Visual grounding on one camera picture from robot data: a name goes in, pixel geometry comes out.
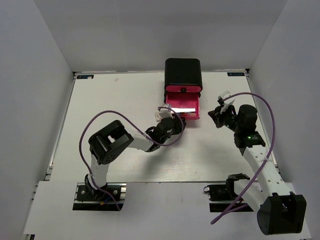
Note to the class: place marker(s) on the white staples box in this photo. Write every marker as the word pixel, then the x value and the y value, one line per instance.
pixel 158 117

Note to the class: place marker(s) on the red pen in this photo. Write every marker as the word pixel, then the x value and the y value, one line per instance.
pixel 187 113

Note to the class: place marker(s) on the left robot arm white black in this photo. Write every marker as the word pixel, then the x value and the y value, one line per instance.
pixel 109 142

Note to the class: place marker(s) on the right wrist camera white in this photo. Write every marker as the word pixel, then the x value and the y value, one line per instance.
pixel 225 101

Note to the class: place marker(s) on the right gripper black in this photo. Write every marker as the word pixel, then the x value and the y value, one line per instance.
pixel 216 112

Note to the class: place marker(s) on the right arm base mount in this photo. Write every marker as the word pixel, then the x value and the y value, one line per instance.
pixel 218 197

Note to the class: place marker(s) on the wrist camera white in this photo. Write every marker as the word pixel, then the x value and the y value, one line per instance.
pixel 225 101
pixel 165 111

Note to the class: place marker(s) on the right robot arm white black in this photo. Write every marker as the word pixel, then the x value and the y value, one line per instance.
pixel 278 209

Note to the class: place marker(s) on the right corner logo sticker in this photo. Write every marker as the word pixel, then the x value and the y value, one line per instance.
pixel 236 74

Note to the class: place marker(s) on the corner logo sticker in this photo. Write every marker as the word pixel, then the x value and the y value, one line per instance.
pixel 236 74
pixel 85 77

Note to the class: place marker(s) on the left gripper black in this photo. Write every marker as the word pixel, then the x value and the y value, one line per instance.
pixel 178 124

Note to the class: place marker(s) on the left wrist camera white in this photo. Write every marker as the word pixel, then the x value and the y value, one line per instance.
pixel 165 111

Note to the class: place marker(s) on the left corner logo sticker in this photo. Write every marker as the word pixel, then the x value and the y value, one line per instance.
pixel 85 77

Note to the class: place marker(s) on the black drawer cabinet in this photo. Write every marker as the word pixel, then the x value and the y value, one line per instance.
pixel 182 71

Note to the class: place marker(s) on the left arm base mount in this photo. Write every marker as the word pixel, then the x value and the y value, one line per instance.
pixel 102 202

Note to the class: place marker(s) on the pink drawer with black knob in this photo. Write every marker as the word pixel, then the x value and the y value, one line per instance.
pixel 182 89

